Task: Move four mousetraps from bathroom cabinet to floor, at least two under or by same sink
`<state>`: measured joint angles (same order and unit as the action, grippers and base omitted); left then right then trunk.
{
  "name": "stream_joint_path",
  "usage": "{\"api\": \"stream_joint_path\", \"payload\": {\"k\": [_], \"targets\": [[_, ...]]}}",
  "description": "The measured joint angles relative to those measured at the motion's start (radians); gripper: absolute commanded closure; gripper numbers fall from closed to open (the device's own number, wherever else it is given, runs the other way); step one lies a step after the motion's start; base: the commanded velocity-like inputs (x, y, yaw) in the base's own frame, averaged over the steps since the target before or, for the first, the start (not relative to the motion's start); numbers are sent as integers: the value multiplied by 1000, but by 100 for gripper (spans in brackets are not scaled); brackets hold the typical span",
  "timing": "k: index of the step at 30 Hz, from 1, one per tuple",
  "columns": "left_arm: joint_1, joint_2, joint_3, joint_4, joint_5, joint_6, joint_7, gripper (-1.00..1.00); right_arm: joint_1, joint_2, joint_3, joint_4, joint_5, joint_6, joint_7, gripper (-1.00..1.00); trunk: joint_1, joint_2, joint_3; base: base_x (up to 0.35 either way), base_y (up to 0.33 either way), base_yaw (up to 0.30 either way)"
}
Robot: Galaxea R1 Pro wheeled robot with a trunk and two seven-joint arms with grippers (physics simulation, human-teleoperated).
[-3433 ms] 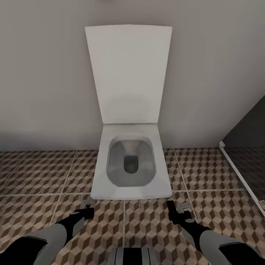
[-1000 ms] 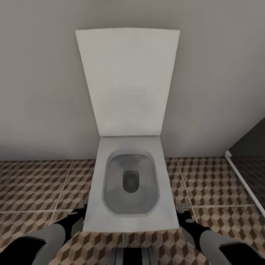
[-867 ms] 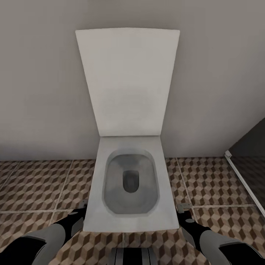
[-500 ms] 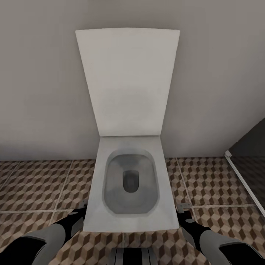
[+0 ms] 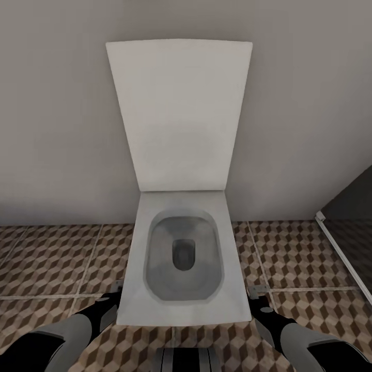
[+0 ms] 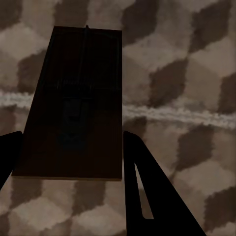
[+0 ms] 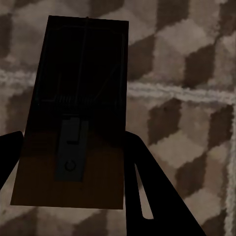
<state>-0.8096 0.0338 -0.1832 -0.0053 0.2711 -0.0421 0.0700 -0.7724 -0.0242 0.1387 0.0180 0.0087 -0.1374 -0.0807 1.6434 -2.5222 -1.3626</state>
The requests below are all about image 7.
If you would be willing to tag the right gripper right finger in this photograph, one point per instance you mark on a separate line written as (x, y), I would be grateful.
(171, 215)

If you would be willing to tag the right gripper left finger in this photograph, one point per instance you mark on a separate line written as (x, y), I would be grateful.
(10, 150)

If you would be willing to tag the mousetrap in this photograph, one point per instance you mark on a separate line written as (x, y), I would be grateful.
(72, 152)

